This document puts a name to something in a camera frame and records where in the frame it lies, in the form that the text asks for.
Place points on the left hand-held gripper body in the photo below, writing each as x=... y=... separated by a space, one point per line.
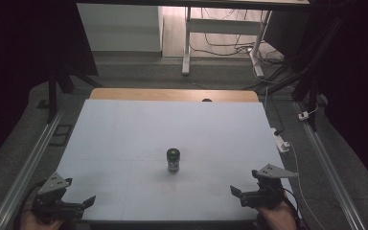
x=56 y=195

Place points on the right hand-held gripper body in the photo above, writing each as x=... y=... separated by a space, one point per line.
x=268 y=188

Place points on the small dark glass jar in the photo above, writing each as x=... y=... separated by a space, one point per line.
x=173 y=161

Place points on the person's right hand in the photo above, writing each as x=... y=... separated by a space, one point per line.
x=276 y=217

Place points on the person's left hand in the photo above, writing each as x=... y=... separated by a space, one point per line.
x=38 y=222

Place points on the white power strip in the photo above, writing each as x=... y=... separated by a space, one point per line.
x=280 y=142

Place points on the small white adapter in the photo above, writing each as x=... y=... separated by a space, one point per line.
x=303 y=115

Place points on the black metal stand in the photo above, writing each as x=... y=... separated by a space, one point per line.
x=52 y=96
x=310 y=89

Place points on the black curtain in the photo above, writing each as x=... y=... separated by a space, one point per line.
x=357 y=80
x=25 y=64

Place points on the white cabinet panel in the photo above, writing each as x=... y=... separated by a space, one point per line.
x=121 y=27

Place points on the aluminium rail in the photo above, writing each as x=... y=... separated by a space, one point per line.
x=28 y=166
x=329 y=169

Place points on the white desk frame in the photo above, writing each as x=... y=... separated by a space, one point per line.
x=223 y=27

